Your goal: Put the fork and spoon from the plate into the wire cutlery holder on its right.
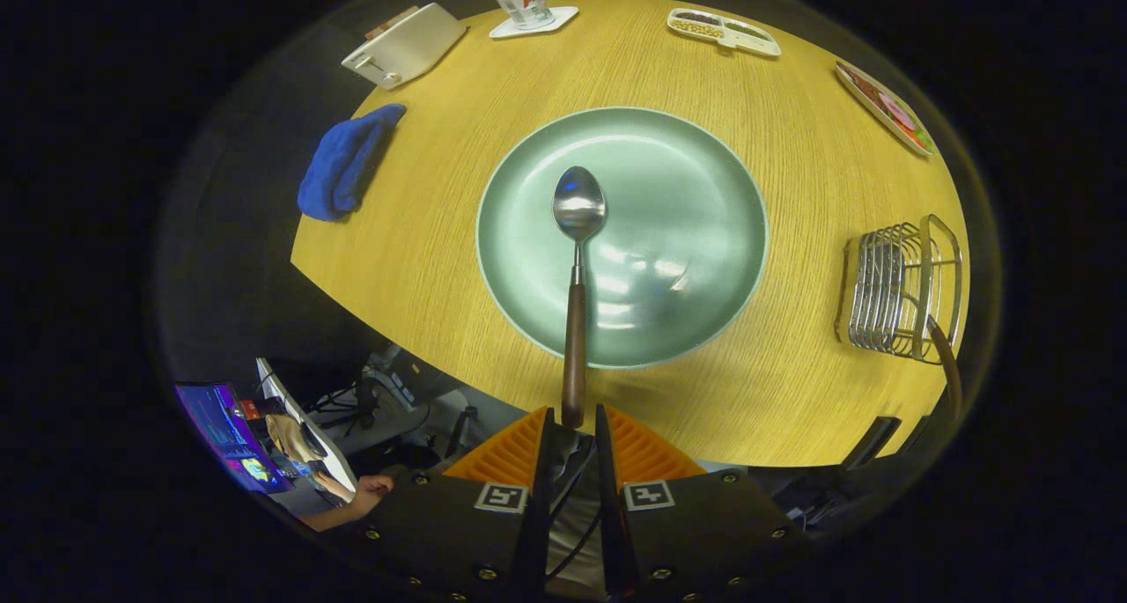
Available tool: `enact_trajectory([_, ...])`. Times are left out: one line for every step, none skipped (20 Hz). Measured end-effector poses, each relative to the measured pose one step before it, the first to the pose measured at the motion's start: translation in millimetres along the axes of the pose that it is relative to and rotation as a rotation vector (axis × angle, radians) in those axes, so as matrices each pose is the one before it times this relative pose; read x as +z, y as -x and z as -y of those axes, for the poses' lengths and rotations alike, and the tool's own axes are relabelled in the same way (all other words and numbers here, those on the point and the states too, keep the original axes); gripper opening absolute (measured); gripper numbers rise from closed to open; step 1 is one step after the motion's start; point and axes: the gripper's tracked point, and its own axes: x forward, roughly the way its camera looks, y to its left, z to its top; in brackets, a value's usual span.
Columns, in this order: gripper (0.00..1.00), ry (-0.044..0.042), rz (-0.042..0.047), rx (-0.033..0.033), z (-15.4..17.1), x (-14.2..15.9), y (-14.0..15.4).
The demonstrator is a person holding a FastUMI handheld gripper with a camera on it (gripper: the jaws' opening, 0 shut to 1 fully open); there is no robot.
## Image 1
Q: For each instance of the white food plate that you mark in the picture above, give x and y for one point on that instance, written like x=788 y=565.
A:
x=858 y=92

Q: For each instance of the white edged monitor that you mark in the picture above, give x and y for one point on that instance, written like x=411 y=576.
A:
x=335 y=462

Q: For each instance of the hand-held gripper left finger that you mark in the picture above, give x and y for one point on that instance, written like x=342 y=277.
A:
x=537 y=533

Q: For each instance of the large brown meat slice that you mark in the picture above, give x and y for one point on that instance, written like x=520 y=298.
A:
x=870 y=88

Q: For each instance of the pale green plate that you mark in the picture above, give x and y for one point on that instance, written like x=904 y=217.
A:
x=687 y=198

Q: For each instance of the computer monitor with lit screen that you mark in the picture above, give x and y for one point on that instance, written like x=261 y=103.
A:
x=224 y=427

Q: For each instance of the white square coaster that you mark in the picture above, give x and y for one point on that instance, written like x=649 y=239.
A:
x=559 y=18

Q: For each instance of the white toaster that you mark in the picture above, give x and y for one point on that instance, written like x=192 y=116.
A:
x=409 y=48

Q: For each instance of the blue folded cloth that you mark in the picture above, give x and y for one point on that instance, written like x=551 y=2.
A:
x=339 y=167

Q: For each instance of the green lettuce leaf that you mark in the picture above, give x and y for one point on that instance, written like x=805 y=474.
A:
x=922 y=139

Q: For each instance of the toast slice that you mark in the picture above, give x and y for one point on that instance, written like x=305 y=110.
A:
x=392 y=22

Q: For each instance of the black computer box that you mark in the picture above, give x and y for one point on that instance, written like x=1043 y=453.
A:
x=414 y=378

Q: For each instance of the pink ham slice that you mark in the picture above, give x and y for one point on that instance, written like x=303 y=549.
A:
x=898 y=114

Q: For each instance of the white divided bean tray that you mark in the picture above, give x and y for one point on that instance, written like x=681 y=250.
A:
x=757 y=44

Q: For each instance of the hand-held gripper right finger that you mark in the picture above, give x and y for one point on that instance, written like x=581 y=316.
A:
x=616 y=533

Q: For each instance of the black table leg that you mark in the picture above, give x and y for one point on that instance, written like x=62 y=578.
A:
x=920 y=431
x=872 y=442

